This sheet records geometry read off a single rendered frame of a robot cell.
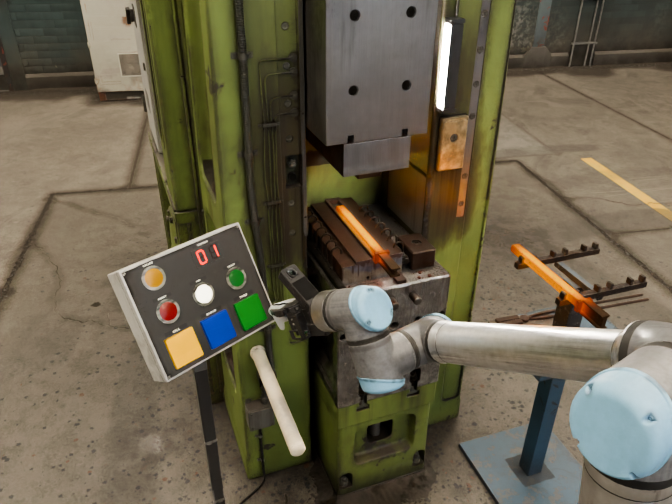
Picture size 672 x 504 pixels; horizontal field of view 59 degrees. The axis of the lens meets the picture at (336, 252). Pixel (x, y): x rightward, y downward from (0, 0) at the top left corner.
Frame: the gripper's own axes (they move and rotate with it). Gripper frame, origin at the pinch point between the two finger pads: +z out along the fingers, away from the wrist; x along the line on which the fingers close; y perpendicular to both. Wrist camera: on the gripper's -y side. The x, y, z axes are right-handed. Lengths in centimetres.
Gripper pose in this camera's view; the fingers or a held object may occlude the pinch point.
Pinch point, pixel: (272, 306)
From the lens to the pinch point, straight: 146.6
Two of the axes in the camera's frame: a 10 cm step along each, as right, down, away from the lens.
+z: -6.2, 1.2, 7.7
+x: 7.0, -3.6, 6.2
